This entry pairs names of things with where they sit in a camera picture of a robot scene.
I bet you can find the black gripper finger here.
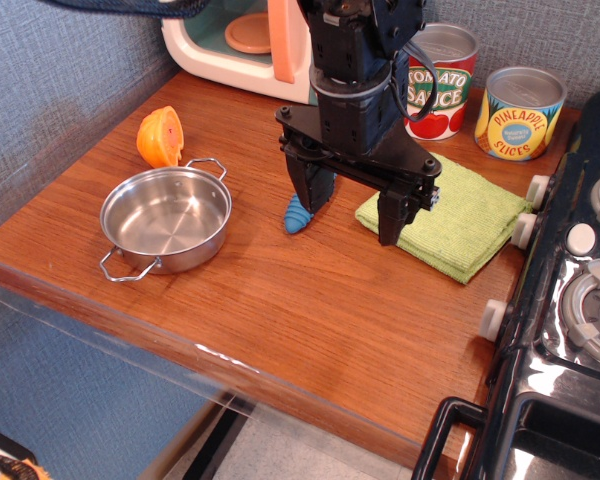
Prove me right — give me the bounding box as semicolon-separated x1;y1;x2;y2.
284;145;334;214
377;190;421;246

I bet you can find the orange plastic half orange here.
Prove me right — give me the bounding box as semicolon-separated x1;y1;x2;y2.
136;106;184;168

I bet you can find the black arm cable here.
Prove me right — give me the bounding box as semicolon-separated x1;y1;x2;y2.
389;41;439;124

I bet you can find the orange fuzzy object corner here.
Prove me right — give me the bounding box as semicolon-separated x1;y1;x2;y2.
0;454;51;480

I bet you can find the white stove knob upper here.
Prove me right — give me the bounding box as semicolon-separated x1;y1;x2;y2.
525;175;551;210

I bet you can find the blue handled metal fork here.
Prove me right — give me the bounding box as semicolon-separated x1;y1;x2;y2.
283;193;315;235

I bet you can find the small steel pan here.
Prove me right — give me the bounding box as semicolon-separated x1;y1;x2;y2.
99;157;233;283

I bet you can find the tomato sauce can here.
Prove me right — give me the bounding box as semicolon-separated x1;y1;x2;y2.
405;23;479;140

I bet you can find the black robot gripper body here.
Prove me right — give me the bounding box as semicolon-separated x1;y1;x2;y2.
276;79;442;210

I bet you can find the white stove knob lower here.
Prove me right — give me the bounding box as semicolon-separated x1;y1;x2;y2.
479;299;508;342

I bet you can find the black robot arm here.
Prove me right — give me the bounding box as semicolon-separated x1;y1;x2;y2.
276;1;442;245

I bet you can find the teal toy microwave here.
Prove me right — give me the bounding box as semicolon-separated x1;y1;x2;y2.
161;1;316;104

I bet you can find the green folded cloth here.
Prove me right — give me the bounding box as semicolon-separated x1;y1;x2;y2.
354;151;533;285

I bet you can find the pineapple slices can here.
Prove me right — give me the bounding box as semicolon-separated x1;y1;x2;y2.
474;66;567;162

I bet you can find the black toy stove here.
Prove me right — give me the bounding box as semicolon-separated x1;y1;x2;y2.
413;92;600;479

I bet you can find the white stove knob middle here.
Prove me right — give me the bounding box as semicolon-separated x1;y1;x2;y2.
511;213;537;250

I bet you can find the white stove knob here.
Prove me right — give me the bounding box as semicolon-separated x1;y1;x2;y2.
525;175;551;210
511;213;537;250
479;299;508;342

